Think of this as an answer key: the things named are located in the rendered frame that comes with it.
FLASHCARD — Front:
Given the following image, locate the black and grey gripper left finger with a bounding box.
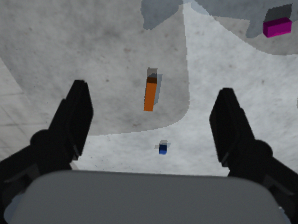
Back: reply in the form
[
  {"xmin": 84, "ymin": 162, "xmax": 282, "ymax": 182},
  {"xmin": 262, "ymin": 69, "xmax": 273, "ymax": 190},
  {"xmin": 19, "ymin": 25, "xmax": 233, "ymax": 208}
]
[{"xmin": 0, "ymin": 80, "xmax": 94, "ymax": 224}]

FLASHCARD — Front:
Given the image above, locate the small magenta block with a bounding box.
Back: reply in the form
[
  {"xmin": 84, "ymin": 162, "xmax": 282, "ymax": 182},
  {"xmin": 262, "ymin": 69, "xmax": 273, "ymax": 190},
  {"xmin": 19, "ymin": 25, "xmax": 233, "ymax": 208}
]
[{"xmin": 263, "ymin": 17, "xmax": 292, "ymax": 38}]

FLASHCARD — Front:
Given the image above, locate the orange rod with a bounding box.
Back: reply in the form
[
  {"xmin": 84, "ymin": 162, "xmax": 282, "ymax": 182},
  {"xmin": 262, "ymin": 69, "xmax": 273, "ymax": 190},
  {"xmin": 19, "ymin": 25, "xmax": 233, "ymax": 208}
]
[{"xmin": 144, "ymin": 77, "xmax": 157, "ymax": 111}]

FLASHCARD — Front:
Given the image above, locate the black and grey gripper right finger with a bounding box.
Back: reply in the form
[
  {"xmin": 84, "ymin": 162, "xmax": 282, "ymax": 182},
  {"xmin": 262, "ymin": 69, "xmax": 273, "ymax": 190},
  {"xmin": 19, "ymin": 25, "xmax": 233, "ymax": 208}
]
[{"xmin": 209, "ymin": 87, "xmax": 298, "ymax": 224}]

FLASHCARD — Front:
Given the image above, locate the small blue block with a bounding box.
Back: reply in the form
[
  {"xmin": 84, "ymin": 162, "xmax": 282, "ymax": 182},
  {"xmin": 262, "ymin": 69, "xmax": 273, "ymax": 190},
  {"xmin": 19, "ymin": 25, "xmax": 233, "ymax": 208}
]
[{"xmin": 159, "ymin": 144, "xmax": 167, "ymax": 154}]

